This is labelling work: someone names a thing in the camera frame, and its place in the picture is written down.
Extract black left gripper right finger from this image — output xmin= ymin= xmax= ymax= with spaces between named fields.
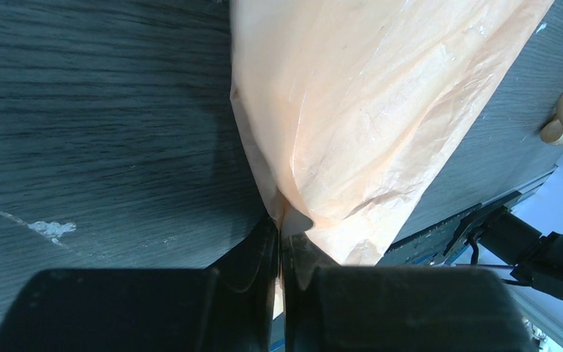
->
xmin=280 ymin=234 xmax=536 ymax=351

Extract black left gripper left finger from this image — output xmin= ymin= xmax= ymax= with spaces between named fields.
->
xmin=0 ymin=217 xmax=279 ymax=351

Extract peach wrapping paper sheet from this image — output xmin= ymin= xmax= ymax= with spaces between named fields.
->
xmin=230 ymin=1 xmax=551 ymax=265

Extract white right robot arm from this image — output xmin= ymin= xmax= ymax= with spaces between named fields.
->
xmin=479 ymin=208 xmax=563 ymax=301

